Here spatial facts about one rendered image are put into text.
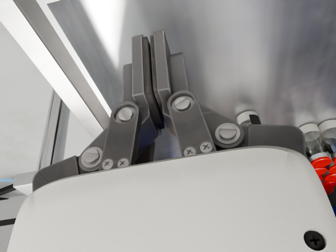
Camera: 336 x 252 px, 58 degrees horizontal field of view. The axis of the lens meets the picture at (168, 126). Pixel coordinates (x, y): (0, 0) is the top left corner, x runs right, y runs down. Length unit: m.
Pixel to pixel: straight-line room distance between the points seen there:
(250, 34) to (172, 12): 0.06
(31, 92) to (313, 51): 1.51
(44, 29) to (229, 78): 0.15
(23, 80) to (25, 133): 0.46
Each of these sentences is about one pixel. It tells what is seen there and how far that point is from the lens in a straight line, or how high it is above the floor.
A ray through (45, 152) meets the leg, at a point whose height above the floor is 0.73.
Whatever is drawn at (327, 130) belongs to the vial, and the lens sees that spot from 0.37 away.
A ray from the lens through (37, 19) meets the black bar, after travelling 0.21.
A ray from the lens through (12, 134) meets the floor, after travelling 2.03.
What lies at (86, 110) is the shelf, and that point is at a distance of 0.30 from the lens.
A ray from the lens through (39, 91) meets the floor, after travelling 1.67.
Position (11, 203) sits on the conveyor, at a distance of 0.61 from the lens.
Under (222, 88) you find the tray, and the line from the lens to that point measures 0.29.
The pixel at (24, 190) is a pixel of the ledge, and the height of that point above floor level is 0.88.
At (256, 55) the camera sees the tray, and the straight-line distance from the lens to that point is 0.27.
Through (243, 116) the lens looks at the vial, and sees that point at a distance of 0.32.
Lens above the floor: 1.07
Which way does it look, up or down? 35 degrees down
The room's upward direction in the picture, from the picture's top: 175 degrees clockwise
